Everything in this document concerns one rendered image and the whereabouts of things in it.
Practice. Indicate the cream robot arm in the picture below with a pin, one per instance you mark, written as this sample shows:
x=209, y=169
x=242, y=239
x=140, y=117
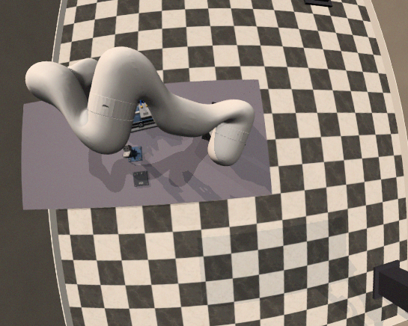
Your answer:
x=122, y=77

